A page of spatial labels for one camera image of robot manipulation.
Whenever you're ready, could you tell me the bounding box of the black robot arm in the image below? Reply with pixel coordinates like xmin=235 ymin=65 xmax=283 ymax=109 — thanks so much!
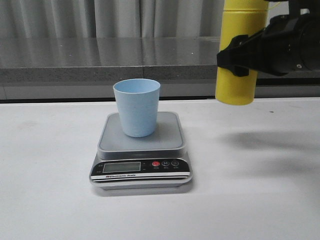
xmin=217 ymin=0 xmax=320 ymax=77

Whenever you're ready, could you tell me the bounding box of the grey stone counter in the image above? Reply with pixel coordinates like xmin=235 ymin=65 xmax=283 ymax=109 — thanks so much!
xmin=0 ymin=34 xmax=320 ymax=101

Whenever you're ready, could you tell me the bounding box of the yellow squeeze bottle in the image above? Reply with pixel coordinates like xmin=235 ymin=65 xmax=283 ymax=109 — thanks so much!
xmin=215 ymin=0 xmax=278 ymax=106

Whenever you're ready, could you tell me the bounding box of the grey pleated curtain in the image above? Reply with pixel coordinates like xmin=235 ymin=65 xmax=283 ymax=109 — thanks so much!
xmin=0 ymin=0 xmax=320 ymax=39

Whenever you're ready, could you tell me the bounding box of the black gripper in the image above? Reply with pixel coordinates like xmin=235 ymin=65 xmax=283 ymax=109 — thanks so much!
xmin=217 ymin=14 xmax=304 ymax=77

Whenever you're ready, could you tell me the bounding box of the light blue plastic cup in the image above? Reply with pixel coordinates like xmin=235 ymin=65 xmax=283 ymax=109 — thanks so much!
xmin=113 ymin=78 xmax=161 ymax=138

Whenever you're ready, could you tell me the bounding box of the silver digital kitchen scale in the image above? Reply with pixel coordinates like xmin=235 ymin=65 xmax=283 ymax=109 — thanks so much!
xmin=89 ymin=111 xmax=193 ymax=190

